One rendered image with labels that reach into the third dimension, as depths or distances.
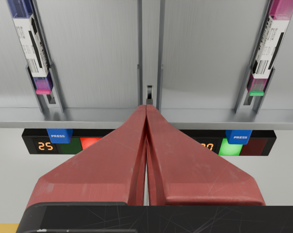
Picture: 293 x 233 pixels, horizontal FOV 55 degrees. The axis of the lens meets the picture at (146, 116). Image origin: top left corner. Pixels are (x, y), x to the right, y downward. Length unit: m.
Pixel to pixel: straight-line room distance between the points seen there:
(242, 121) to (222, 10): 0.12
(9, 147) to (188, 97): 0.93
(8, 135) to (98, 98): 0.87
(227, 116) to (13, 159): 0.95
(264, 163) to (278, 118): 0.80
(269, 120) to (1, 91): 0.30
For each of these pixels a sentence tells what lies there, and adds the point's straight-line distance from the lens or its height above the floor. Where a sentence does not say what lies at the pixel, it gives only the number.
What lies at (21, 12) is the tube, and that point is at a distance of 0.27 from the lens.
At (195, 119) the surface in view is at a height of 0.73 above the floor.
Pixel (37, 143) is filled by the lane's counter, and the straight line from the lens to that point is 0.41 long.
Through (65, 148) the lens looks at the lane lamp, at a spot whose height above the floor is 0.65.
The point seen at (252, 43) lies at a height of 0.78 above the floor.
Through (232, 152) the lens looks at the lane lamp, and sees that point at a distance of 0.41.
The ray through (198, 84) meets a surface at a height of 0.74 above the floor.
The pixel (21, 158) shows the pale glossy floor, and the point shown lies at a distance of 1.15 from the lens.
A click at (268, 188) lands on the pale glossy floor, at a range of 1.16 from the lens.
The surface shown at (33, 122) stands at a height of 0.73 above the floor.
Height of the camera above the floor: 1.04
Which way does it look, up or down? 89 degrees down
